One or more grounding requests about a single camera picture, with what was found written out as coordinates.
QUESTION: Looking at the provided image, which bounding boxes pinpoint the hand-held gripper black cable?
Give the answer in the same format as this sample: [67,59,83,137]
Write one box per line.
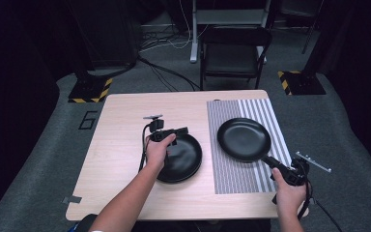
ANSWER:
[298,179,344,232]
[137,123,152,172]

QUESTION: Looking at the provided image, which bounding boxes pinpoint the person's left hand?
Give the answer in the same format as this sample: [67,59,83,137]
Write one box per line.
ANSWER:
[144,132,178,170]

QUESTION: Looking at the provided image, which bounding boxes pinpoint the black floor cable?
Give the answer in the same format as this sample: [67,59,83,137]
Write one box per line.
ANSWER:
[137,55,201,93]

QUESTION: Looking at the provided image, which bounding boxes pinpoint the black folding chair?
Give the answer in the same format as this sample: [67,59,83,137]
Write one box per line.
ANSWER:
[199,25,273,91]

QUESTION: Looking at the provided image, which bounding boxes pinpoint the grey striped placemat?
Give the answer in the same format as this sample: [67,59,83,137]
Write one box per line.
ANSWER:
[206,98,294,195]

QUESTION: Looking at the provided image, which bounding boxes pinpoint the black plate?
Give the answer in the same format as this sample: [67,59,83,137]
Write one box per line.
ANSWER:
[157,132,204,182]
[216,117,272,163]
[157,165,204,185]

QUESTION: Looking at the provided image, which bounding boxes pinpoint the black stand base striped tape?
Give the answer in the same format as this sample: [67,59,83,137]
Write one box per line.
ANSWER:
[276,70,328,97]
[68,76,114,104]

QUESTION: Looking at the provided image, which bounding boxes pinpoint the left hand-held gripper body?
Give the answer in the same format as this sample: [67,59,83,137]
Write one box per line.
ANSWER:
[142,113,177,143]

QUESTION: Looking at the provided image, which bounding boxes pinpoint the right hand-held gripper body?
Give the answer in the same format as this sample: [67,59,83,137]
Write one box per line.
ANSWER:
[279,151,332,188]

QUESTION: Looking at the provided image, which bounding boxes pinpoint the person's dark sleeve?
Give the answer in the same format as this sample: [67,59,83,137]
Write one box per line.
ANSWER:
[68,213,99,232]

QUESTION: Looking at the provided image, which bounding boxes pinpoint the white metal stand frame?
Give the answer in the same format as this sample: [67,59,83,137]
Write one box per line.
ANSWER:
[188,0,272,64]

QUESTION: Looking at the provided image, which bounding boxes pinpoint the right hand-held gripper black cable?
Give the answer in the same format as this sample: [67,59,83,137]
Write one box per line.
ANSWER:
[298,179,344,232]

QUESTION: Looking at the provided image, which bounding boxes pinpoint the dark equipment cabinet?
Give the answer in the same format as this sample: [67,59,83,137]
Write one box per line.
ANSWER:
[73,0,144,71]

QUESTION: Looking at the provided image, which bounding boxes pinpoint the white floor cables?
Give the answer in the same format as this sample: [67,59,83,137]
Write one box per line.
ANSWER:
[139,0,207,53]

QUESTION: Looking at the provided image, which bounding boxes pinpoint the black curtain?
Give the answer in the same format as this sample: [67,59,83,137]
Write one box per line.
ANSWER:
[315,0,371,170]
[0,0,78,226]

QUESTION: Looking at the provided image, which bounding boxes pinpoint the left hand-held gripper black cable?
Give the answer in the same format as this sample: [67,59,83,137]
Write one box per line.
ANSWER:
[137,123,152,172]

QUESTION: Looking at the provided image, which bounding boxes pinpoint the person's right hand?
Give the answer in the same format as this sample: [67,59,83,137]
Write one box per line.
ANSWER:
[271,167,308,220]

